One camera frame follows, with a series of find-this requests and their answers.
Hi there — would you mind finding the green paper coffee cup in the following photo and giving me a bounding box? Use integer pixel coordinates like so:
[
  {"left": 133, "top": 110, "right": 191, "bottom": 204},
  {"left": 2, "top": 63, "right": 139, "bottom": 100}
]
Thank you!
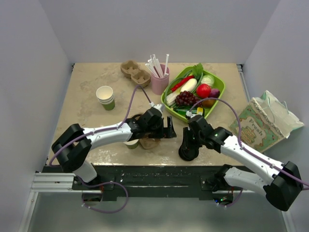
[{"left": 124, "top": 139, "right": 139, "bottom": 149}]

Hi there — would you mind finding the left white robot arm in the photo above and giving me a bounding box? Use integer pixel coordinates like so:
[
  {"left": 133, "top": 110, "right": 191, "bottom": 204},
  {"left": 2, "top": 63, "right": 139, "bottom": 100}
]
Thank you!
[{"left": 51, "top": 104, "right": 177, "bottom": 189}]

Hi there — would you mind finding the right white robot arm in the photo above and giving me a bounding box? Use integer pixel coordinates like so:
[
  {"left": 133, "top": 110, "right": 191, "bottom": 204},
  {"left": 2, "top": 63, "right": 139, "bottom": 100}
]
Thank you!
[{"left": 179, "top": 114, "right": 304, "bottom": 211}]

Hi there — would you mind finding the printed paper takeout bag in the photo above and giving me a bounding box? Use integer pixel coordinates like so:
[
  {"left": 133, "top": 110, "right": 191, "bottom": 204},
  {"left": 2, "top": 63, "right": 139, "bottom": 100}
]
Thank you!
[{"left": 239, "top": 90, "right": 304, "bottom": 153}]

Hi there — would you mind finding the stack of black lids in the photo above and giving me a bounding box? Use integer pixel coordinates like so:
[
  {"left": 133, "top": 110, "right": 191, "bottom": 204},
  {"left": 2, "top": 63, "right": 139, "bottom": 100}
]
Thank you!
[{"left": 178, "top": 145, "right": 199, "bottom": 161}]

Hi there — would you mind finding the brown pulp cup carrier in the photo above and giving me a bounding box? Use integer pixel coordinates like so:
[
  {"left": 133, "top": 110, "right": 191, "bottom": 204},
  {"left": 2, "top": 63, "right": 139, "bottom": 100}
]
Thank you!
[{"left": 131, "top": 114, "right": 161, "bottom": 150}]

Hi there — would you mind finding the green glass bottle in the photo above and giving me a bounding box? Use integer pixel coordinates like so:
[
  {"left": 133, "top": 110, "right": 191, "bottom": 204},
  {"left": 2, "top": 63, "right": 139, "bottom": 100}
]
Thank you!
[{"left": 173, "top": 107, "right": 205, "bottom": 117}]

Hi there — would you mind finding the purple grape bunch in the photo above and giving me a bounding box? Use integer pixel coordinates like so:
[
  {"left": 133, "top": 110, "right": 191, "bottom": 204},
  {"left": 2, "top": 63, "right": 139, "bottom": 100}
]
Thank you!
[{"left": 175, "top": 91, "right": 200, "bottom": 106}]

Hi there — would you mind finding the pink straw holder cup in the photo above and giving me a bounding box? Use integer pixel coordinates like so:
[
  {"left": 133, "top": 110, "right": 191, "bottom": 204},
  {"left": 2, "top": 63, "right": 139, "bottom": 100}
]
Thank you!
[{"left": 150, "top": 68, "right": 170, "bottom": 95}]

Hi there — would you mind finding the red tomato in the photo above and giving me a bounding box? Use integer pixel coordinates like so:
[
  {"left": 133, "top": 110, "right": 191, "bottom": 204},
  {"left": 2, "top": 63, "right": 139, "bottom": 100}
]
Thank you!
[{"left": 196, "top": 84, "right": 211, "bottom": 99}]

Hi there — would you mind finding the green plastic tray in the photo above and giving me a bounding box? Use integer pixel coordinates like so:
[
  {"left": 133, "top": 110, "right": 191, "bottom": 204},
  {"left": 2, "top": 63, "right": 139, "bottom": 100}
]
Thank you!
[{"left": 161, "top": 63, "right": 225, "bottom": 122}]

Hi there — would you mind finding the white radish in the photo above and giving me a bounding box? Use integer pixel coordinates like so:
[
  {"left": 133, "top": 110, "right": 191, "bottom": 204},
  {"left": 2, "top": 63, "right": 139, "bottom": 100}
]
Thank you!
[{"left": 181, "top": 78, "right": 197, "bottom": 92}]

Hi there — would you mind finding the stack of paper cups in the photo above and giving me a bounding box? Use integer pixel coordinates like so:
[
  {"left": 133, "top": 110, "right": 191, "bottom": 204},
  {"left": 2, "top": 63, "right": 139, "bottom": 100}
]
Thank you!
[{"left": 96, "top": 86, "right": 115, "bottom": 111}]

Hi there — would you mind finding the red chili pepper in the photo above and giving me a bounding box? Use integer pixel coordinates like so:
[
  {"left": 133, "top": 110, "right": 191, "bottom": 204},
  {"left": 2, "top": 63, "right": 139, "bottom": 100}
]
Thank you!
[{"left": 171, "top": 75, "right": 194, "bottom": 92}]

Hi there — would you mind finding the green cabbage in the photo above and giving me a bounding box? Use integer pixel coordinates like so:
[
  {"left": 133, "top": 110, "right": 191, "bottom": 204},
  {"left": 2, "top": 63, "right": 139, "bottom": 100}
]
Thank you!
[{"left": 200, "top": 75, "right": 215, "bottom": 87}]

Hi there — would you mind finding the stack of pulp carriers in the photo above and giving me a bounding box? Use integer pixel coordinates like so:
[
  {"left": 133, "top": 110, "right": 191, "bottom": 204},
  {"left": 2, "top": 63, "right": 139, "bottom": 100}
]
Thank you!
[{"left": 120, "top": 60, "right": 151, "bottom": 87}]

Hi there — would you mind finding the green leafy vegetable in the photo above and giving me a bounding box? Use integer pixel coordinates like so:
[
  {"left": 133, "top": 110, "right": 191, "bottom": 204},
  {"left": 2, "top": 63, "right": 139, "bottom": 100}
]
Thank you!
[{"left": 192, "top": 63, "right": 204, "bottom": 80}]

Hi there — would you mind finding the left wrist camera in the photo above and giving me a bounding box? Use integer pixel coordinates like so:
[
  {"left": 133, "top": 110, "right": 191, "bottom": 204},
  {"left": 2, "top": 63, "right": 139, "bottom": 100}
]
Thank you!
[{"left": 149, "top": 101, "right": 165, "bottom": 114}]

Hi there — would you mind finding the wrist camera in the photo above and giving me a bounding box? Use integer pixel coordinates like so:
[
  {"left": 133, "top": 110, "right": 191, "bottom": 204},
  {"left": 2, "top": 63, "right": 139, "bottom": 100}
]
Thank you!
[
  {"left": 185, "top": 111, "right": 196, "bottom": 120},
  {"left": 149, "top": 101, "right": 165, "bottom": 114}
]

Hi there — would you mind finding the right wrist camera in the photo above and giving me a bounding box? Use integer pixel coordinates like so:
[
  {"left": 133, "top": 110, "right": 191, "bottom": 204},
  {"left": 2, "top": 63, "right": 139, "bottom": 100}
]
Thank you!
[{"left": 185, "top": 111, "right": 196, "bottom": 120}]

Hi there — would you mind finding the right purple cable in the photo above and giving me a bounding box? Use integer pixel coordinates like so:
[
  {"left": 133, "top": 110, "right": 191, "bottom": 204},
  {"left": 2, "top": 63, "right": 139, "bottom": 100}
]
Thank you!
[{"left": 189, "top": 98, "right": 309, "bottom": 188}]

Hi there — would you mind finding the purple cable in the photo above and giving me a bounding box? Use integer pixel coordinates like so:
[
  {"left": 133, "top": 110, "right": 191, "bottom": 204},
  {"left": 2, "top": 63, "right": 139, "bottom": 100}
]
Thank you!
[
  {"left": 49, "top": 84, "right": 155, "bottom": 167},
  {"left": 189, "top": 98, "right": 309, "bottom": 188}
]

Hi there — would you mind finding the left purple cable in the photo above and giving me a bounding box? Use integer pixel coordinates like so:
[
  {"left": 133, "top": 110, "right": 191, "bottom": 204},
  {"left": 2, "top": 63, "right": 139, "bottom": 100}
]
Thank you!
[{"left": 49, "top": 84, "right": 155, "bottom": 167}]

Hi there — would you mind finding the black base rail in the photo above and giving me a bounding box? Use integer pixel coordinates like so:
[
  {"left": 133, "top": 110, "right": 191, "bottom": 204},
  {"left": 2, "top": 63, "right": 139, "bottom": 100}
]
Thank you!
[{"left": 71, "top": 166, "right": 239, "bottom": 203}]

